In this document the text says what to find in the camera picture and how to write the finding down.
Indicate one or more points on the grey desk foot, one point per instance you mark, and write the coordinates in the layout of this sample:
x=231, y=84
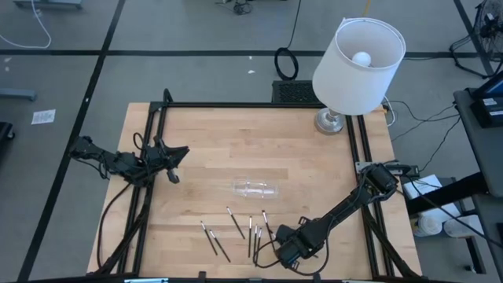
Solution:
x=17, y=94
x=47, y=4

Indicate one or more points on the grey side table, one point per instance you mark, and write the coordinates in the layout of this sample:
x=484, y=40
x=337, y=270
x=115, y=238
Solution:
x=483, y=157

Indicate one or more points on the black frame corner bracket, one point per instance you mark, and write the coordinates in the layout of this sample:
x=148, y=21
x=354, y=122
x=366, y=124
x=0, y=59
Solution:
x=167, y=97

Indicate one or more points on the black power strip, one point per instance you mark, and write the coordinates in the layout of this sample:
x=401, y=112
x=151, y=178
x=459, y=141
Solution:
x=404, y=170

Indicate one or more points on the black fluffy-head makeup brush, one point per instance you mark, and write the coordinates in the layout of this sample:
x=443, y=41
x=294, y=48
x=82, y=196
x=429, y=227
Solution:
x=268, y=225

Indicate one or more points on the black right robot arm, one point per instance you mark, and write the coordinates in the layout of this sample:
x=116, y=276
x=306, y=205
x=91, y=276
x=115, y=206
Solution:
x=346, y=206

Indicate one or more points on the white paper sheet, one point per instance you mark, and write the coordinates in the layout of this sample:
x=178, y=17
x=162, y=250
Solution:
x=43, y=116

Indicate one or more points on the white cardboard box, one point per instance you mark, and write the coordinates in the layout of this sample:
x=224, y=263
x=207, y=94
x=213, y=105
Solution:
x=422, y=186

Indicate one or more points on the black floor fan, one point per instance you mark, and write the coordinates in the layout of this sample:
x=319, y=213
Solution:
x=489, y=27

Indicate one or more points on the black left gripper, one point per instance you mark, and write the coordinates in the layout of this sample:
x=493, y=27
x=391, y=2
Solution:
x=159, y=159

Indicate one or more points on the black box with labels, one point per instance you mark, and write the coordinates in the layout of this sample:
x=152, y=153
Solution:
x=487, y=114

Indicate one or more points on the white shade silver table lamp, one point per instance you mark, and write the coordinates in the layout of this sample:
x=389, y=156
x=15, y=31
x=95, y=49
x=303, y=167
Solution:
x=353, y=90

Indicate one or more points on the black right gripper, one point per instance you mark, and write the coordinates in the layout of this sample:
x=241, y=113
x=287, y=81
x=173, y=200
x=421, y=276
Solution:
x=304, y=236

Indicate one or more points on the blue screen laptop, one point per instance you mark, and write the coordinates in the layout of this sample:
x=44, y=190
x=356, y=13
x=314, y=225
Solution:
x=493, y=86

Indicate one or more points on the clear acrylic brush organizer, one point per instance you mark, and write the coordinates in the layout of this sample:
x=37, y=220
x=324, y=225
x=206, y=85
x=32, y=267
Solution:
x=255, y=188

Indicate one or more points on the black aluminium table frame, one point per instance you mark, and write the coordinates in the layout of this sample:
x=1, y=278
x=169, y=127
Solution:
x=255, y=105

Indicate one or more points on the black makeup brush silver ferrule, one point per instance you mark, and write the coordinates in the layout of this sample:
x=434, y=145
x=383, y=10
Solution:
x=236, y=223
x=255, y=243
x=209, y=238
x=259, y=239
x=220, y=246
x=250, y=236

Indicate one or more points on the black frame clamp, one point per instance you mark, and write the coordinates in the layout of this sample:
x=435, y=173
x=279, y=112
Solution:
x=202, y=277
x=316, y=277

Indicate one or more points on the black object on floor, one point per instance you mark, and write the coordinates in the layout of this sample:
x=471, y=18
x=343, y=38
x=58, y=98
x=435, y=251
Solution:
x=6, y=131

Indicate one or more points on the white paper towel roll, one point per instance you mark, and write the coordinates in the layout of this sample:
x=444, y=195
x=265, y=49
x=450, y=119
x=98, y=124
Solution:
x=429, y=225
x=463, y=226

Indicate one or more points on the black perforated box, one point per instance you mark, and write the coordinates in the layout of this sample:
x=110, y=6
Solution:
x=291, y=92

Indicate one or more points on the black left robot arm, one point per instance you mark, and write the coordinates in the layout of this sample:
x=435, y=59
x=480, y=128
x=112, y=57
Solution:
x=118, y=163

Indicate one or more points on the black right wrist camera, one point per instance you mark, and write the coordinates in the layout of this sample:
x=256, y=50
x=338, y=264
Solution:
x=291, y=252

